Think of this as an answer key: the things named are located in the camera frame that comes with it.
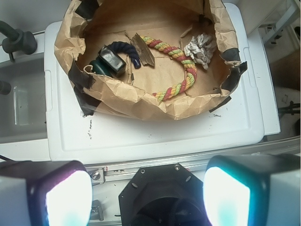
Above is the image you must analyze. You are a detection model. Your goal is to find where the dark green bottle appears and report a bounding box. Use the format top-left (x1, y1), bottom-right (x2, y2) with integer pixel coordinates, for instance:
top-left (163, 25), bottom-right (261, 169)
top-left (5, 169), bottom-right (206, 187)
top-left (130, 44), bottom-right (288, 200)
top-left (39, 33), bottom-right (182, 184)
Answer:
top-left (89, 58), bottom-right (112, 78)

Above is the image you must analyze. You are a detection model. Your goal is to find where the brown bark wood piece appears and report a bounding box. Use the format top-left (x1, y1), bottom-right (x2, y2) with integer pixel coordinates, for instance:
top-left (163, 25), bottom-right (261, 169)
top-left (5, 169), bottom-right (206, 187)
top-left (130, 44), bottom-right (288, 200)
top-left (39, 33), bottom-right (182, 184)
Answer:
top-left (130, 33), bottom-right (155, 67)

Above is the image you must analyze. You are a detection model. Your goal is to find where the crumpled grey white cloth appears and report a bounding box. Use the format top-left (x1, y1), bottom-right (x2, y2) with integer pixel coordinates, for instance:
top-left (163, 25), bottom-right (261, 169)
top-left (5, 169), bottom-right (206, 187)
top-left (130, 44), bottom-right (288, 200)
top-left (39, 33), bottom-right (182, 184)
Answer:
top-left (184, 33), bottom-right (217, 70)

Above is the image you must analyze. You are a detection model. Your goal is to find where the multicolored twisted rope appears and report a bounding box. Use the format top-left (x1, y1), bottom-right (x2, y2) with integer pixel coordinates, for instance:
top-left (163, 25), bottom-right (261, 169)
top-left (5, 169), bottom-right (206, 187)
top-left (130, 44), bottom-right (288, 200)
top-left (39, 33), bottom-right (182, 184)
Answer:
top-left (140, 35), bottom-right (198, 102)

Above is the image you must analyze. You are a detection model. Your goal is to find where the dark grey clamp handle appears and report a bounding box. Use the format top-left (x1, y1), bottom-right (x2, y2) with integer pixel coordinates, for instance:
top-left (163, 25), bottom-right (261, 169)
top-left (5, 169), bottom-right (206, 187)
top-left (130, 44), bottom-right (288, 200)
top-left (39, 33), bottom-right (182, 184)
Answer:
top-left (0, 21), bottom-right (38, 62)

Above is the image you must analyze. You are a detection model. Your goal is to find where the glowing pad gripper right finger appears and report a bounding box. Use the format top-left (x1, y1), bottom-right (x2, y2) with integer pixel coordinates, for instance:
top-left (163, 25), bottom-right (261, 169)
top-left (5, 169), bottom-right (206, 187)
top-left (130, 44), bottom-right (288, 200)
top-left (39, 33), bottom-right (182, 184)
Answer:
top-left (203, 154), bottom-right (301, 226)

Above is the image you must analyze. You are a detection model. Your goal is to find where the glowing pad gripper left finger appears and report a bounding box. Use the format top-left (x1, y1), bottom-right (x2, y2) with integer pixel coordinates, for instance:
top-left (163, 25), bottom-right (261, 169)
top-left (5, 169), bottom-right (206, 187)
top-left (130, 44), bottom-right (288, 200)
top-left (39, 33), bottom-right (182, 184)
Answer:
top-left (0, 161), bottom-right (93, 226)

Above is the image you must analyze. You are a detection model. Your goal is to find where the black octagonal mount plate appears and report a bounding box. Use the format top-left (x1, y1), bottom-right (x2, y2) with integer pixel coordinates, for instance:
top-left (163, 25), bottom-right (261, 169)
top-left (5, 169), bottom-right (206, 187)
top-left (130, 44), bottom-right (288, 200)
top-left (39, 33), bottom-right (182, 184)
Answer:
top-left (119, 163), bottom-right (210, 226)

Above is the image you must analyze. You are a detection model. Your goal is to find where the white plastic bin lid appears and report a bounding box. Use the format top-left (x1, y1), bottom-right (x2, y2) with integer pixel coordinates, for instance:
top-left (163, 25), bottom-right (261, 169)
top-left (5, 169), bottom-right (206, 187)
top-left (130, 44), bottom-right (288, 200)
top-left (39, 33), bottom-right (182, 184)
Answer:
top-left (44, 3), bottom-right (280, 164)

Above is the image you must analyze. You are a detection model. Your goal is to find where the black shiny box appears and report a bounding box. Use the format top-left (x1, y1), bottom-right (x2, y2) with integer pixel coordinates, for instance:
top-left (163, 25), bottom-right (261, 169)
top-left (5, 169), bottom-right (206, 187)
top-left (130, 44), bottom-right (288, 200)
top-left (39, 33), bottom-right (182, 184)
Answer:
top-left (98, 46), bottom-right (126, 78)

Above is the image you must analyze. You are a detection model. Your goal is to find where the aluminium extrusion rail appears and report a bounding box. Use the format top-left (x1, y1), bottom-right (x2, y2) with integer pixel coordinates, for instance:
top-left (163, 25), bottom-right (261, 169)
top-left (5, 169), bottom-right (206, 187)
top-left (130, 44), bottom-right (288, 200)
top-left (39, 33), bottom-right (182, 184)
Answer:
top-left (86, 136), bottom-right (301, 185)

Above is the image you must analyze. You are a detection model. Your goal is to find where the dark blue rope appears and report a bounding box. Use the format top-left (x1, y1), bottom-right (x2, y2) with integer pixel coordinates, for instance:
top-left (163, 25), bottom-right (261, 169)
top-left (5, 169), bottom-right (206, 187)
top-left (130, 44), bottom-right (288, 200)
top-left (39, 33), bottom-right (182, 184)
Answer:
top-left (110, 41), bottom-right (141, 69)

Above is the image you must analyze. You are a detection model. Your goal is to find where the crumpled brown paper bag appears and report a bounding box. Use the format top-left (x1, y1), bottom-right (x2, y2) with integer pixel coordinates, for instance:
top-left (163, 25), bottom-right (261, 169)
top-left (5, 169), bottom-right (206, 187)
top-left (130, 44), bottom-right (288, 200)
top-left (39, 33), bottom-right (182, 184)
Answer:
top-left (55, 0), bottom-right (247, 121)

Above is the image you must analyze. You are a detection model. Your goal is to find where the clear plastic container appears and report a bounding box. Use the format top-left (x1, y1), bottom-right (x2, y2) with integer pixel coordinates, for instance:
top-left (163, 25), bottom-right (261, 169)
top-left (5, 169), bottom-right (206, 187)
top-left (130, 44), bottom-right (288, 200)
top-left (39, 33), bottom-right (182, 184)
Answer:
top-left (0, 53), bottom-right (49, 139)

